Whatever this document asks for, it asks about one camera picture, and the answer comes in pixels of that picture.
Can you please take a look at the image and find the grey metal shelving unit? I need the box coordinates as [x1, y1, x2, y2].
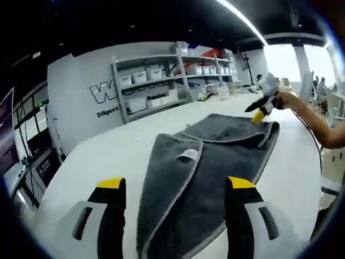
[110, 52, 195, 125]
[176, 42, 241, 101]

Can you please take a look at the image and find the grey towel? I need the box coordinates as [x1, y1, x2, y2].
[136, 113, 281, 259]

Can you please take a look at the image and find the large computer monitor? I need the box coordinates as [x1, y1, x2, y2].
[0, 87, 19, 176]

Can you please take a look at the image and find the person's right hand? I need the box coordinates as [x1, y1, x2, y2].
[274, 90, 298, 110]

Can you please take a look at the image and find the group of white storage boxes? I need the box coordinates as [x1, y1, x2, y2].
[118, 69, 189, 114]
[169, 42, 239, 95]

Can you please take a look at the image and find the spare white hand-held gripper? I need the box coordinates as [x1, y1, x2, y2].
[198, 91, 216, 103]

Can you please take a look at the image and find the ceiling light strip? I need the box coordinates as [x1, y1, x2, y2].
[215, 0, 268, 46]

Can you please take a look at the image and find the person's dark clothing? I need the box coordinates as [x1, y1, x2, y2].
[309, 205, 343, 243]

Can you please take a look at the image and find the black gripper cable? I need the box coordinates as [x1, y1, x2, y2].
[291, 109, 324, 176]

